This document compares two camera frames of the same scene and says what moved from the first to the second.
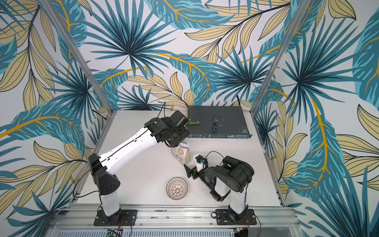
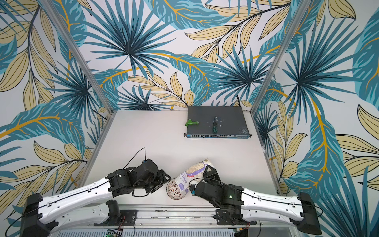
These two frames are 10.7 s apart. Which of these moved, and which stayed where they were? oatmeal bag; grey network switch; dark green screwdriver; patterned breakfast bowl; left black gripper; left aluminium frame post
Moved: left black gripper; oatmeal bag
Stayed: patterned breakfast bowl; grey network switch; dark green screwdriver; left aluminium frame post
